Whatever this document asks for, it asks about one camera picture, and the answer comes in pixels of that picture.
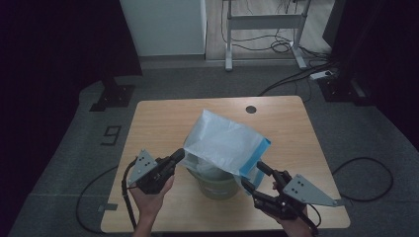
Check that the green plastic bucket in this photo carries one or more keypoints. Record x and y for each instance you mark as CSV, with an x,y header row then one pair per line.
x,y
217,191

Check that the white power strip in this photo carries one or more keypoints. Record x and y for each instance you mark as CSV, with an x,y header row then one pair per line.
x,y
320,75

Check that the dark round table grommet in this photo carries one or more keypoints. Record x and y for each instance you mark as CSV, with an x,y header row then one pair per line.
x,y
251,109

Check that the white cabinet panel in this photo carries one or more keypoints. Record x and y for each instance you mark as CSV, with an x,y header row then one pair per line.
x,y
164,26

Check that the black curtain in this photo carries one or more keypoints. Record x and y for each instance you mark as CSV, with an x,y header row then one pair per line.
x,y
49,49
388,49

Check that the white plastic bag blue rim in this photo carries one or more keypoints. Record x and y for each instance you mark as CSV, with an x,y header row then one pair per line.
x,y
224,141

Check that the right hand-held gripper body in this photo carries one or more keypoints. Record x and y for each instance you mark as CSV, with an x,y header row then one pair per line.
x,y
303,194

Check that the black stand base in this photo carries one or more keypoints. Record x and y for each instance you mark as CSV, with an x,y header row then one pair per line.
x,y
339,90
115,95

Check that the grey floor tape piece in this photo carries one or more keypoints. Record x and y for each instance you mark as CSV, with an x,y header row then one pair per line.
x,y
345,201
108,207

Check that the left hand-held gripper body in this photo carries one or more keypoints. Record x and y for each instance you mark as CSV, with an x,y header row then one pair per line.
x,y
153,179

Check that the person's right hand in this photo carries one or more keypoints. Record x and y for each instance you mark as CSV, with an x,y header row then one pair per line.
x,y
298,228

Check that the white metal desk frame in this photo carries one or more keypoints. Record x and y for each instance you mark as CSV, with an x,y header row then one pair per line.
x,y
263,21

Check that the person's left hand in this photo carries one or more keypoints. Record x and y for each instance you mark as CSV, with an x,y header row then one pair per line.
x,y
150,202

